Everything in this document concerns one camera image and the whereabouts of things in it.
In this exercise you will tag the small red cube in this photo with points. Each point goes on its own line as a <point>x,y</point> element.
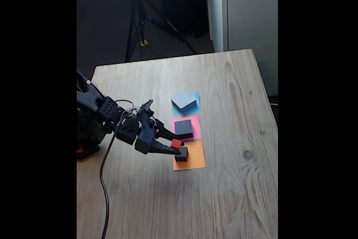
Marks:
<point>176,144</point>

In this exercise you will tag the medium black square block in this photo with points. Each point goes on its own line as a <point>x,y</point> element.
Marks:
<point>184,128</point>

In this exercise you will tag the small dark grey cube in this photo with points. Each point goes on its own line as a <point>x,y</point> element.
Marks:
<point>183,155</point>

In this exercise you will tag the pink paper sheet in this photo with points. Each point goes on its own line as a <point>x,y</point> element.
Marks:
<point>197,127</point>

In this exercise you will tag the large grey square block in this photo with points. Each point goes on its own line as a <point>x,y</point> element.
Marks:
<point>183,100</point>

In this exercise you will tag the blue paper sheet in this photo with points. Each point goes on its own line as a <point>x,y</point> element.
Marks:
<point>198,97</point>

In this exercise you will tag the orange paper sheet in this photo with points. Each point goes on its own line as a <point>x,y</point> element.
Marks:
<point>198,158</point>

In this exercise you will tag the red black table clamp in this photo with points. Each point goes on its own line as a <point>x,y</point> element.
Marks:
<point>79,148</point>

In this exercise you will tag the yellow tag on tripod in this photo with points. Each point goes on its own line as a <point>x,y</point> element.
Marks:
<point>144,43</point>

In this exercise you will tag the black tripod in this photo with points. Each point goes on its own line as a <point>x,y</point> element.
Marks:
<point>139,20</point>

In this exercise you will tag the white grey cabinet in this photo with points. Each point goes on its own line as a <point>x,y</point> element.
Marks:
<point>251,12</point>

